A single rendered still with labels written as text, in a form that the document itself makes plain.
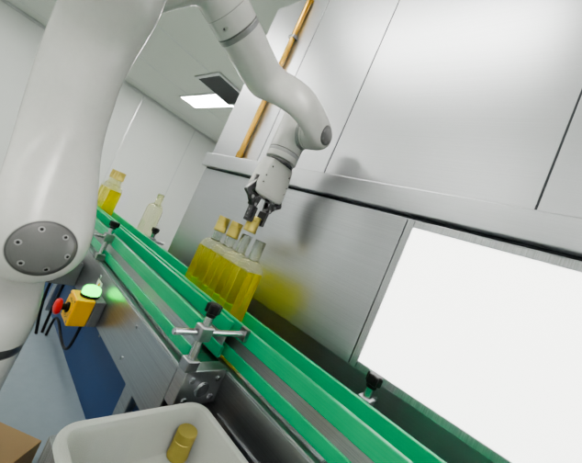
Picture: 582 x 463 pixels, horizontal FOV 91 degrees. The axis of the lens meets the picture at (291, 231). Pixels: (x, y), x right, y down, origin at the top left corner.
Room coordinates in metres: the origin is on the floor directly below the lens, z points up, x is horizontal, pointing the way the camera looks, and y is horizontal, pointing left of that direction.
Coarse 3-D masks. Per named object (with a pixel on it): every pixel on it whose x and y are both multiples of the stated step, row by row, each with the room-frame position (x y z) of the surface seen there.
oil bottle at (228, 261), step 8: (224, 256) 0.74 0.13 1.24; (232, 256) 0.73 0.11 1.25; (240, 256) 0.73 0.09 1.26; (224, 264) 0.73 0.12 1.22; (232, 264) 0.72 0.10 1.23; (216, 272) 0.75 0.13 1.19; (224, 272) 0.73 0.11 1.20; (216, 280) 0.74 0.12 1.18; (224, 280) 0.72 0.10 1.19; (208, 288) 0.75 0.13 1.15; (216, 288) 0.73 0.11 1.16; (216, 296) 0.72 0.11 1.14
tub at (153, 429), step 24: (168, 408) 0.48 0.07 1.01; (192, 408) 0.51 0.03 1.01; (72, 432) 0.37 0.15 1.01; (96, 432) 0.40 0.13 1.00; (120, 432) 0.43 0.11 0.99; (144, 432) 0.45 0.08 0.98; (168, 432) 0.49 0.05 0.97; (216, 432) 0.48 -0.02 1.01; (72, 456) 0.38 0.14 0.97; (96, 456) 0.41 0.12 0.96; (120, 456) 0.43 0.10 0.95; (144, 456) 0.46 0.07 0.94; (192, 456) 0.49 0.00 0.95; (216, 456) 0.47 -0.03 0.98; (240, 456) 0.45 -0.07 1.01
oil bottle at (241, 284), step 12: (240, 264) 0.70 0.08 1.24; (252, 264) 0.69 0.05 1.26; (240, 276) 0.69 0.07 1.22; (252, 276) 0.69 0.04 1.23; (228, 288) 0.70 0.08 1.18; (240, 288) 0.68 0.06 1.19; (252, 288) 0.71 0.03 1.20; (228, 300) 0.69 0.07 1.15; (240, 300) 0.69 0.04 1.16; (240, 312) 0.70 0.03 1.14
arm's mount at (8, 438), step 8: (0, 424) 0.54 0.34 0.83; (0, 432) 0.52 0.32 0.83; (8, 432) 0.53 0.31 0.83; (16, 432) 0.54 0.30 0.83; (0, 440) 0.51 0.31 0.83; (8, 440) 0.52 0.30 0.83; (16, 440) 0.52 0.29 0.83; (24, 440) 0.53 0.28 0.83; (32, 440) 0.53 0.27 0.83; (40, 440) 0.54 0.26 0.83; (0, 448) 0.50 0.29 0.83; (8, 448) 0.50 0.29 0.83; (16, 448) 0.51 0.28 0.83; (24, 448) 0.51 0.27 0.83; (32, 448) 0.52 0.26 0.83; (0, 456) 0.49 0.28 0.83; (8, 456) 0.49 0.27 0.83; (16, 456) 0.50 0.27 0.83; (24, 456) 0.51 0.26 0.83; (32, 456) 0.53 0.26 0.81
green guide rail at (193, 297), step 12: (96, 216) 1.31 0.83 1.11; (108, 228) 1.19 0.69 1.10; (120, 228) 1.11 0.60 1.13; (132, 240) 1.01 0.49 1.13; (144, 252) 0.94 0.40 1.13; (156, 264) 0.87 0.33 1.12; (168, 276) 0.81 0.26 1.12; (180, 288) 0.76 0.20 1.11; (192, 288) 0.73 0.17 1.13; (192, 300) 0.72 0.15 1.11; (204, 300) 0.69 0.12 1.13; (204, 312) 0.68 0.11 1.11; (216, 324) 0.64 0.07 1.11; (228, 324) 0.62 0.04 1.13; (216, 336) 0.64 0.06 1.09; (216, 348) 0.62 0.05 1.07
